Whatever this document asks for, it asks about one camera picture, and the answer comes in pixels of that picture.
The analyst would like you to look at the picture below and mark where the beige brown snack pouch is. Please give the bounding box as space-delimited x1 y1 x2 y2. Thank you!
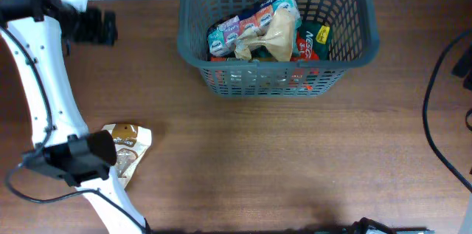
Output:
102 123 152 187

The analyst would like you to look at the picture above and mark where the orange spaghetti packet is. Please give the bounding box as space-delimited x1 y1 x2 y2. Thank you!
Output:
209 55 318 91

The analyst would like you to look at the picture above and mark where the blue Kleenex tissue pack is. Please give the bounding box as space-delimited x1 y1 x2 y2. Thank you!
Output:
206 0 302 57

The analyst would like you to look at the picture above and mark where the beige paper pouch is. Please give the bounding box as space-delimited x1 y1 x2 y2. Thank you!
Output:
234 8 295 62

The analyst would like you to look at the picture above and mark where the green Nescafe coffee bag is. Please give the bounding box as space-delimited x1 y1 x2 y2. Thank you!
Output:
291 21 332 61

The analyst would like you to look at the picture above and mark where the grey plastic shopping basket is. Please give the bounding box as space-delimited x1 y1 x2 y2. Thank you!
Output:
177 0 380 97

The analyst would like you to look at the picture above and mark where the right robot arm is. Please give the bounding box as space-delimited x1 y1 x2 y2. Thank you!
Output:
347 218 436 234

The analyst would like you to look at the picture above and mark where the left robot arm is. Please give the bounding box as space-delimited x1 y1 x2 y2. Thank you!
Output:
1 0 150 233

